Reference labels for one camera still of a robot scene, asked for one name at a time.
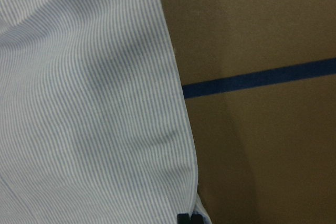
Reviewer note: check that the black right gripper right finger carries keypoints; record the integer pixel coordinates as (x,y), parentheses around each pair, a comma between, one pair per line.
(196,219)

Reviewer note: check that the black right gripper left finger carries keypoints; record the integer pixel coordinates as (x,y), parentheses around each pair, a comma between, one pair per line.
(183,218)

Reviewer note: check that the blue striped button shirt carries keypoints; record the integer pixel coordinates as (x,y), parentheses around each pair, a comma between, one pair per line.
(94,126)

